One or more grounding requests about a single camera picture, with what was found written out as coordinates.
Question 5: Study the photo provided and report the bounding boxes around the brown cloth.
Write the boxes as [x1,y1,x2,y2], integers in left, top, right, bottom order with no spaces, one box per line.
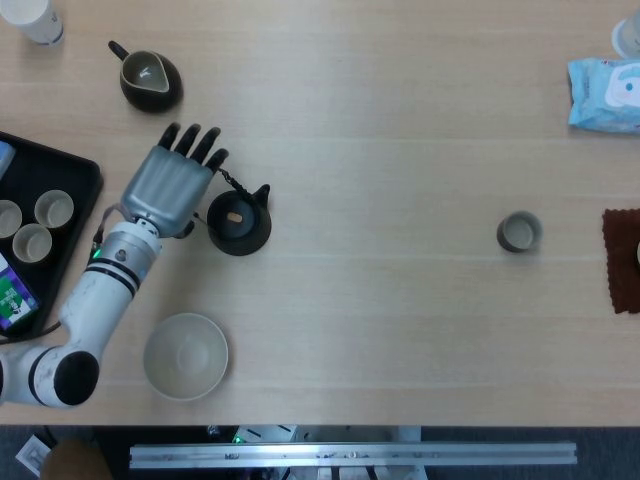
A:
[601,207,640,316]

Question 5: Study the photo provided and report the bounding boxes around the white paper cup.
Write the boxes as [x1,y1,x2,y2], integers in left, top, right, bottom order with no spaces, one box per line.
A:
[0,0,65,47]

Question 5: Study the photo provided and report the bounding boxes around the small beige teacup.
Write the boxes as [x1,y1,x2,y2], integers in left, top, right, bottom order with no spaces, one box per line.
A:
[11,222,54,264]
[0,199,24,240]
[33,189,76,230]

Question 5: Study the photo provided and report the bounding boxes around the large beige bowl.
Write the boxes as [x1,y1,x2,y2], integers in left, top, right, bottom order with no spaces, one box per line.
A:
[142,312,230,402]

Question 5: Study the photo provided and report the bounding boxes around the purple green carton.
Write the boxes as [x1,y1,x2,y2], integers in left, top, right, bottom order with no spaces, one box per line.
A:
[0,252,41,335]

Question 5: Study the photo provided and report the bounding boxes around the dark pitcher beige inside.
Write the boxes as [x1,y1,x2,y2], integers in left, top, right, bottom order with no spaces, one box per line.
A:
[107,39,184,113]

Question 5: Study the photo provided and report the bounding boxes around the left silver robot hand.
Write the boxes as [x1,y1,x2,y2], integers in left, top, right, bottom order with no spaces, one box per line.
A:
[119,122,231,240]

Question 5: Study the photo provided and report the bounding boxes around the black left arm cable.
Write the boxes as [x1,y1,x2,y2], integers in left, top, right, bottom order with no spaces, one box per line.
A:
[0,321,62,346]

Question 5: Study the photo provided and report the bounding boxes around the white floor socket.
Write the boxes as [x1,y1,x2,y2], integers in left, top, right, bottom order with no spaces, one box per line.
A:
[14,434,51,476]

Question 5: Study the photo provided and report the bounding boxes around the dark teacup beige inside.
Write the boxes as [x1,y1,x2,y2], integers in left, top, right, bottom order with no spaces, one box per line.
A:
[496,210,544,254]

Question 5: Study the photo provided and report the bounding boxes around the aluminium rail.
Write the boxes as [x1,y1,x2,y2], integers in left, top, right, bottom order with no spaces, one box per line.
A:
[128,441,579,470]

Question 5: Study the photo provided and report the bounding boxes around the black teapot with handle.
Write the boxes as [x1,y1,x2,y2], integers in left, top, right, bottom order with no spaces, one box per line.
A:
[192,167,274,257]

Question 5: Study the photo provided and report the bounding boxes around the black plastic tray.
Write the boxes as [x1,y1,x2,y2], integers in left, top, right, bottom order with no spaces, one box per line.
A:
[0,130,105,343]

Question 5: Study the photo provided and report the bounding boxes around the brown round stool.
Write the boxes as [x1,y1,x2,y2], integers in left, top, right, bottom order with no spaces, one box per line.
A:
[40,437,114,480]

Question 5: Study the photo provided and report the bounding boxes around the blue wet wipes pack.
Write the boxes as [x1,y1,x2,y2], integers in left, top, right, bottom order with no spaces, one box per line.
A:
[567,56,640,134]

